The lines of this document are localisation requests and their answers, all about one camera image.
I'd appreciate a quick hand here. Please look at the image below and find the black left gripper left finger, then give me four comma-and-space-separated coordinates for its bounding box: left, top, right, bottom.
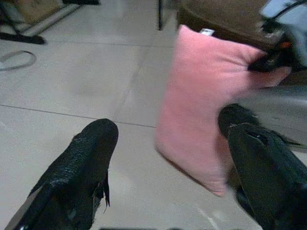
4, 118, 119, 230

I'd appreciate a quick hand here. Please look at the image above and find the grey cable loop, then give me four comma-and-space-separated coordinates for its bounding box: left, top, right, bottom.
0, 50, 37, 71

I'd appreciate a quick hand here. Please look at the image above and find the black stand base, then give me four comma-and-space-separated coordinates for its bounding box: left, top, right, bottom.
0, 32, 47, 46

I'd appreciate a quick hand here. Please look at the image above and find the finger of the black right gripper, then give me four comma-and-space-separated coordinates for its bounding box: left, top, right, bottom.
248, 53, 279, 73

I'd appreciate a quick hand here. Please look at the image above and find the wooden furniture with grey frame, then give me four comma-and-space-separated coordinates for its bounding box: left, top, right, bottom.
0, 0, 101, 36

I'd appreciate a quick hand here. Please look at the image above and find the brown sofa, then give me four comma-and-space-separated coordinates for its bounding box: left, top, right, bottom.
177, 0, 307, 86

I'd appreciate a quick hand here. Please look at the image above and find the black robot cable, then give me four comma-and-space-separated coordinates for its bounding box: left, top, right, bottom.
273, 0, 307, 19

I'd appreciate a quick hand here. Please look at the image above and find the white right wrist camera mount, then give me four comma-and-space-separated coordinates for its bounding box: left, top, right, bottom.
260, 0, 307, 39

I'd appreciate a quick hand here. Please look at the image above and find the pink pillow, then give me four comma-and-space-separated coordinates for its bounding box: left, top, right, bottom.
154, 24, 292, 197

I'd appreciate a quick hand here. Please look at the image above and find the black furniture leg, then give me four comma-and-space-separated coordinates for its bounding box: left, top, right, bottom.
157, 0, 164, 31

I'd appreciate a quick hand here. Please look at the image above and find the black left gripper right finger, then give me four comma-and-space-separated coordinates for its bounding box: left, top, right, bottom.
218, 103, 307, 230

